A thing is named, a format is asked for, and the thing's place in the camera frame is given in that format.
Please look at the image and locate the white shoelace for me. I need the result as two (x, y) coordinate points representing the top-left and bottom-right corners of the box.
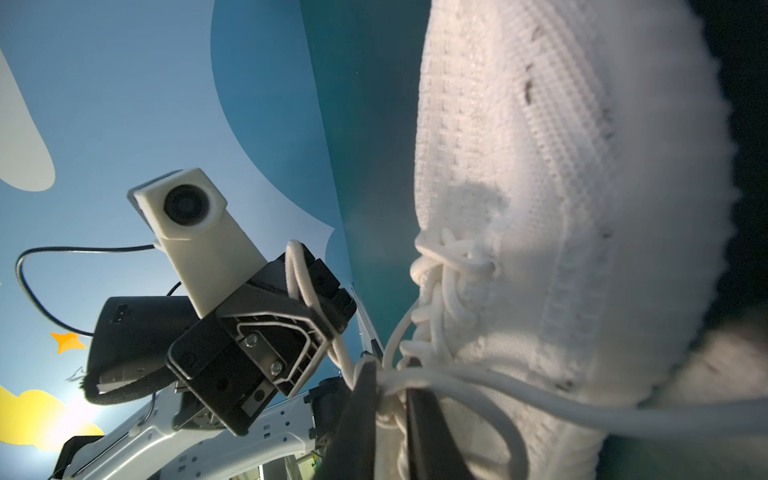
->
(285, 233), (767, 479)

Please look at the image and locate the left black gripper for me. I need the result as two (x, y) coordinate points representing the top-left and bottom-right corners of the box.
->
(81, 251), (357, 436)

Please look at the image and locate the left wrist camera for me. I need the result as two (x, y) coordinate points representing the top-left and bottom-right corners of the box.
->
(127, 168), (267, 318)

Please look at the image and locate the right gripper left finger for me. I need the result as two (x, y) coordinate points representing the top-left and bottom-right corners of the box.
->
(314, 362), (378, 480)

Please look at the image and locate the white sneaker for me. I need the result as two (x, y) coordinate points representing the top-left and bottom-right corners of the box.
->
(375, 1), (738, 479)

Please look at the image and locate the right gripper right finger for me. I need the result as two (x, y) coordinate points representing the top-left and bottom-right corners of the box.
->
(406, 388), (473, 480)

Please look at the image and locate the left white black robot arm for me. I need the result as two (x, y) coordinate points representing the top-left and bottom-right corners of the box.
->
(53, 241), (356, 479)

